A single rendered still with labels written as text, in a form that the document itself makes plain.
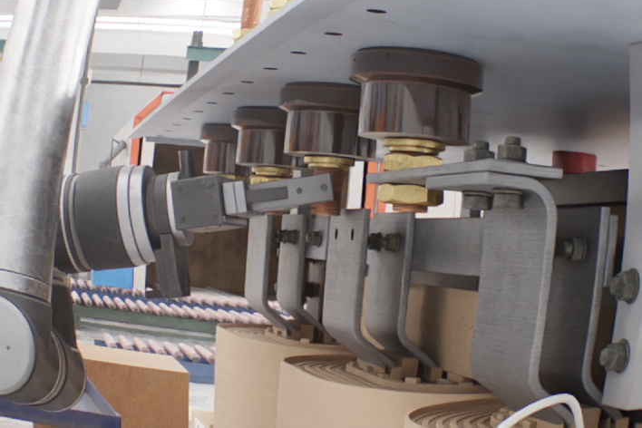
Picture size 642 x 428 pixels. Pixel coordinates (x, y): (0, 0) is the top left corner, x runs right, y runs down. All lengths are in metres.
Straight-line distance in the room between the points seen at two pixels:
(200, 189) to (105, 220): 0.11
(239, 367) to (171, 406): 0.85
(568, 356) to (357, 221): 0.44
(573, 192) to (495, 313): 0.66
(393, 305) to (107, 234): 0.30
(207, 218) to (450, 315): 0.25
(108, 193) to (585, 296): 0.60
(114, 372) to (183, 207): 1.22
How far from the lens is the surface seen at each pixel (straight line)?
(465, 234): 1.06
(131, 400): 2.40
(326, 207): 1.22
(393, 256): 1.22
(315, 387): 1.16
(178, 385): 2.40
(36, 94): 1.13
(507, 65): 0.98
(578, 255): 0.80
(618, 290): 0.76
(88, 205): 1.24
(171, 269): 1.23
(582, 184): 1.46
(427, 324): 1.27
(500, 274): 0.83
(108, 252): 1.24
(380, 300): 1.25
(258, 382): 1.54
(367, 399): 1.10
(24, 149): 1.12
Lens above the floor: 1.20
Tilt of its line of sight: 2 degrees up
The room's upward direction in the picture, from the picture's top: 5 degrees clockwise
